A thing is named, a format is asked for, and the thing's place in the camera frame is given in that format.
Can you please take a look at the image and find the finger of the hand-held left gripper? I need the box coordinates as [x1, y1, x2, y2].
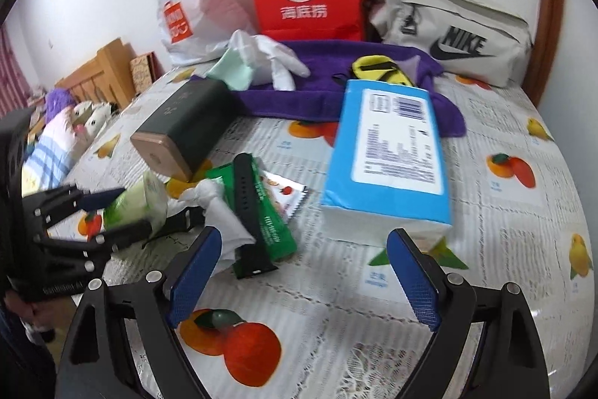
[37, 220, 156, 263]
[35, 185, 128, 222]

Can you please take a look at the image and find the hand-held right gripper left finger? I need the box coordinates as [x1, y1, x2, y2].
[56, 226, 222, 399]

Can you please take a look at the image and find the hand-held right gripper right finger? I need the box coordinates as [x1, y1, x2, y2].
[387, 228, 547, 399]

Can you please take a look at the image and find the short black watch strap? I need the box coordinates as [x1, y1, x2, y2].
[140, 207, 207, 248]

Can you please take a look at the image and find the white tissue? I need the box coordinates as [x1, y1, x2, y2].
[181, 179, 257, 262]

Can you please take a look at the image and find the long black watch strap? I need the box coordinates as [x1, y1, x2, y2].
[232, 153, 267, 279]

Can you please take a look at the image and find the green snack packet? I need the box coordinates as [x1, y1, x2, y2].
[206, 153, 298, 263]

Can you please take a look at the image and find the fruit print sachet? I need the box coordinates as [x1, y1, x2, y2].
[258, 171, 310, 223]

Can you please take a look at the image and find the white and mint green sock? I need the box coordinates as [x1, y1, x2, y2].
[204, 30, 262, 92]

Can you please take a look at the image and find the yellow black striped eye mask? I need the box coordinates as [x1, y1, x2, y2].
[351, 55, 416, 88]

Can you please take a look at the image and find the person's left hand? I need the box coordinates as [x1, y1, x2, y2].
[2, 291, 37, 321]

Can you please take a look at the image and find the pastel striped blanket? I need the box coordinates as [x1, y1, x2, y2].
[21, 107, 78, 191]

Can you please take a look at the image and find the white spotted plush toy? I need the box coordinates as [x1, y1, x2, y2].
[70, 100, 117, 138]

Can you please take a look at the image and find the purple plush toy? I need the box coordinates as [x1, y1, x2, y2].
[46, 88, 76, 116]

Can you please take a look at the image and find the fruit print tablecloth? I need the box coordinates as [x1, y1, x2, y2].
[70, 67, 594, 399]

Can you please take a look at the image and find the pink patterned curtain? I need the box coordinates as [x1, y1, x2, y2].
[0, 27, 31, 110]

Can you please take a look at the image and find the dark green tin box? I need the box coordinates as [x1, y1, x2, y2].
[130, 79, 237, 181]

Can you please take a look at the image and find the blue tissue pack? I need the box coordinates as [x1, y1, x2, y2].
[320, 80, 453, 246]

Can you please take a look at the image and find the wooden headboard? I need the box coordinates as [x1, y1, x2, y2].
[56, 37, 138, 110]

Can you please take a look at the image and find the patterned brown book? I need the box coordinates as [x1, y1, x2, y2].
[130, 52, 162, 96]

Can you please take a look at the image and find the person's dark blue clothing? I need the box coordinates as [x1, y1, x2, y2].
[0, 310, 59, 399]

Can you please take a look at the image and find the purple towel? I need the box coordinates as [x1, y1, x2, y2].
[231, 39, 468, 138]

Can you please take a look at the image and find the grey waist bag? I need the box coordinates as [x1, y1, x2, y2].
[367, 0, 534, 89]

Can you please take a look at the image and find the brown wooden door frame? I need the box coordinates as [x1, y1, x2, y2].
[521, 0, 566, 107]

